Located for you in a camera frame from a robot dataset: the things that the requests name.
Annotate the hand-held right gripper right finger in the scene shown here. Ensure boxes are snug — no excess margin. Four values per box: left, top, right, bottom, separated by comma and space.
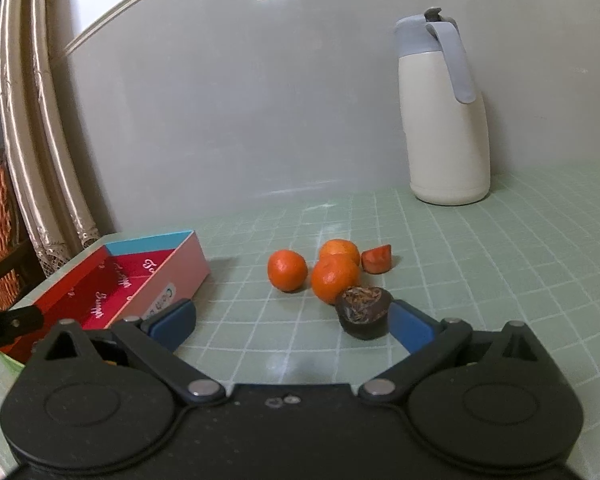
357, 300, 556, 404

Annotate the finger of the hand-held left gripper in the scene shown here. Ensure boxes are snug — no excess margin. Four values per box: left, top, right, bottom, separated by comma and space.
0, 307, 46, 354

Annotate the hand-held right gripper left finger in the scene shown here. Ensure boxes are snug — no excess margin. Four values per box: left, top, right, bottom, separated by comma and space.
30, 298, 227, 406

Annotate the dark passion fruit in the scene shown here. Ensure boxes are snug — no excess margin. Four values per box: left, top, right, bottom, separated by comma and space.
335, 285, 394, 340

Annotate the colourful cardboard box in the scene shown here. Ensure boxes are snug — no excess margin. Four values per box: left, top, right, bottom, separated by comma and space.
0, 230, 211, 367

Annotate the red fruit piece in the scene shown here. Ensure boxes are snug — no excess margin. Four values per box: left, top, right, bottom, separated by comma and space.
360, 244, 394, 275

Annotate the tangerine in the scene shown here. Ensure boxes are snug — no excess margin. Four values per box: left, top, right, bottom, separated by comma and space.
319, 239, 361, 267
310, 254, 361, 305
267, 249, 309, 293

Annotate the cream thermos jug grey lid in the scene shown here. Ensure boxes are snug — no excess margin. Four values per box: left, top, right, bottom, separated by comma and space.
393, 7, 491, 206

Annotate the beige satin curtain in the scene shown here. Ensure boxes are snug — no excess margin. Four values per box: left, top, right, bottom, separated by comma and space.
0, 0, 117, 277

